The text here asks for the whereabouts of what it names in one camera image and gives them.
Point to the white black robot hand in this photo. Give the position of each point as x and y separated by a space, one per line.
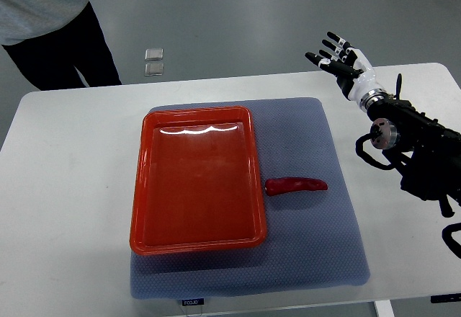
354 74

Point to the red chili pepper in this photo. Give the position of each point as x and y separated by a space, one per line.
280 186

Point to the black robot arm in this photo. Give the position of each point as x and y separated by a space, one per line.
424 152

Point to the red plastic tray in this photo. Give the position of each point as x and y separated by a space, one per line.
198 185

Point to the blue-grey foam mat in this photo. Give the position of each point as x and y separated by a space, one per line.
313 239

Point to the lower metal floor plate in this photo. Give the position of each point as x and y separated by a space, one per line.
154 69

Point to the metal floor plate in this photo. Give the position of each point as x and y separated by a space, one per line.
154 69
154 54

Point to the upper metal floor plate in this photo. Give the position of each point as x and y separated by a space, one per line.
154 54

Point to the person in grey shirt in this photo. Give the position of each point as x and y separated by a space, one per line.
57 44

